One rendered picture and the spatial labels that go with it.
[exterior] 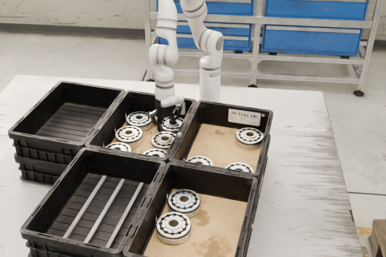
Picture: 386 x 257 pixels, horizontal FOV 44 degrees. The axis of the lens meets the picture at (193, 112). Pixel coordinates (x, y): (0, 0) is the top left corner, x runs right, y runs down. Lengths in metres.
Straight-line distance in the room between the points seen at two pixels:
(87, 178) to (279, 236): 0.68
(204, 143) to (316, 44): 2.06
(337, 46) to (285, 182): 2.03
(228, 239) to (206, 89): 0.81
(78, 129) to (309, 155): 0.94
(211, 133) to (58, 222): 0.67
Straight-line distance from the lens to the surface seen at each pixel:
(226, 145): 1.80
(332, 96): 3.87
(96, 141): 1.72
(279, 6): 3.57
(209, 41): 1.95
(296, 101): 2.36
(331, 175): 1.94
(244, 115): 1.84
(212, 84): 2.04
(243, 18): 3.55
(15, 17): 5.04
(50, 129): 1.96
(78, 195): 1.62
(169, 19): 1.66
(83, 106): 2.07
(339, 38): 3.71
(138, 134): 1.81
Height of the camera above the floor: 1.90
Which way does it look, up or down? 33 degrees down
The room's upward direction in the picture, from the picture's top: straight up
